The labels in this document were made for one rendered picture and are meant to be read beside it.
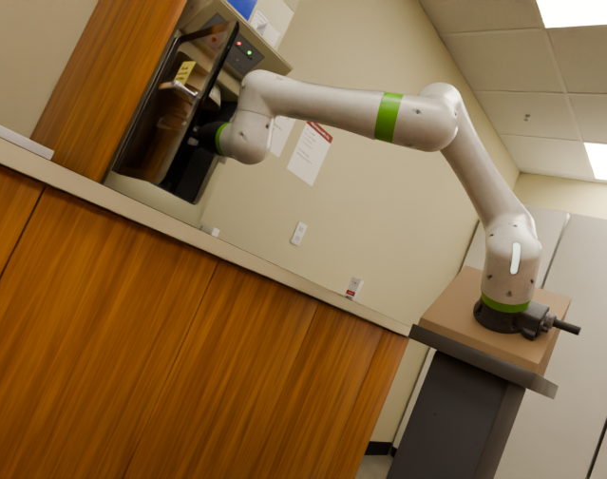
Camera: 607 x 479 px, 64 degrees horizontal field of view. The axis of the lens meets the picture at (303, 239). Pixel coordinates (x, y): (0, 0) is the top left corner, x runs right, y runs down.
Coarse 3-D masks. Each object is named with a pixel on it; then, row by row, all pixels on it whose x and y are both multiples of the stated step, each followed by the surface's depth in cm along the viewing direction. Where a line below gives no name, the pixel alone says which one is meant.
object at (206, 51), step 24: (192, 48) 117; (216, 48) 107; (168, 72) 122; (192, 72) 111; (216, 72) 103; (168, 96) 116; (144, 120) 122; (168, 120) 111; (192, 120) 102; (144, 144) 115; (168, 144) 105; (120, 168) 121; (144, 168) 110; (168, 168) 101
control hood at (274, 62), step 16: (192, 0) 129; (208, 0) 123; (224, 0) 123; (192, 16) 126; (208, 16) 126; (224, 16) 127; (240, 16) 128; (240, 32) 131; (256, 32) 133; (256, 48) 136; (272, 48) 138; (224, 64) 138; (272, 64) 142; (288, 64) 143; (240, 80) 145
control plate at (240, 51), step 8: (216, 16) 126; (208, 24) 127; (216, 24) 128; (240, 40) 133; (232, 48) 135; (240, 48) 135; (248, 48) 136; (232, 56) 137; (240, 56) 137; (248, 56) 138; (256, 56) 138; (232, 64) 139; (240, 64) 139; (248, 64) 140; (256, 64) 140; (240, 72) 142
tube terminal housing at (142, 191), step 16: (272, 0) 148; (272, 16) 149; (288, 16) 153; (176, 32) 128; (160, 64) 128; (224, 80) 142; (144, 96) 127; (224, 96) 153; (128, 128) 126; (112, 160) 125; (112, 176) 125; (208, 176) 149; (128, 192) 129; (144, 192) 132; (160, 192) 136; (208, 192) 147; (160, 208) 137; (176, 208) 141; (192, 208) 145; (192, 224) 146
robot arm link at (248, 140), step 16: (240, 112) 119; (224, 128) 124; (240, 128) 118; (256, 128) 118; (272, 128) 122; (224, 144) 123; (240, 144) 118; (256, 144) 119; (240, 160) 121; (256, 160) 121
